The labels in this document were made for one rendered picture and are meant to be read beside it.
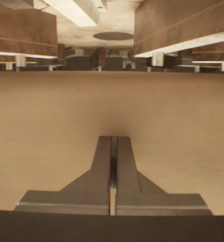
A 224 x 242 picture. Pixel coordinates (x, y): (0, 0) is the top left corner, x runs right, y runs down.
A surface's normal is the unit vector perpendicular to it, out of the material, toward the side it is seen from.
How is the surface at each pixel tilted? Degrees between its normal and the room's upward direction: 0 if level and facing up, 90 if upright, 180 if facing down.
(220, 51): 90
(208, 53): 90
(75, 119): 90
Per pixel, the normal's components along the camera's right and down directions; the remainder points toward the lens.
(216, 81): 0.02, -0.50
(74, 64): -0.15, 0.26
